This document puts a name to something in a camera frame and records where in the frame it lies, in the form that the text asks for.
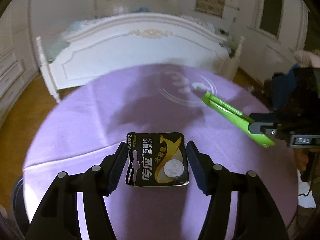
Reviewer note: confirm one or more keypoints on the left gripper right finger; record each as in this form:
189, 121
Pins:
257, 216

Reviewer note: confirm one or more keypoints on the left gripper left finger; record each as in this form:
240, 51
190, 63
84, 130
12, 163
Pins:
57, 216

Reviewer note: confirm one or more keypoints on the green utility knife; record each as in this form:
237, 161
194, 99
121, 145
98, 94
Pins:
237, 118

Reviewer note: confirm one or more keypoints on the black battery blister pack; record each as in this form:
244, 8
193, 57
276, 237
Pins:
156, 160

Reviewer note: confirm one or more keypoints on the black round trash bin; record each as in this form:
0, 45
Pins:
18, 207

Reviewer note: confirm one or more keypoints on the right hand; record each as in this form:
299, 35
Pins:
307, 59

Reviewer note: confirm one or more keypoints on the dark window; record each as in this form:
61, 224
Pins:
271, 16

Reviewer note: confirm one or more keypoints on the purple tablecloth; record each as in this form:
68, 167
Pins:
92, 121

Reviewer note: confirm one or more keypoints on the white wardrobe with drawers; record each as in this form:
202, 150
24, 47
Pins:
18, 64

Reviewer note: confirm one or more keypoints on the green cloth on bed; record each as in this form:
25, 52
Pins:
55, 49

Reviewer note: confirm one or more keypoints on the white bed frame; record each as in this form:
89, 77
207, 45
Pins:
118, 42

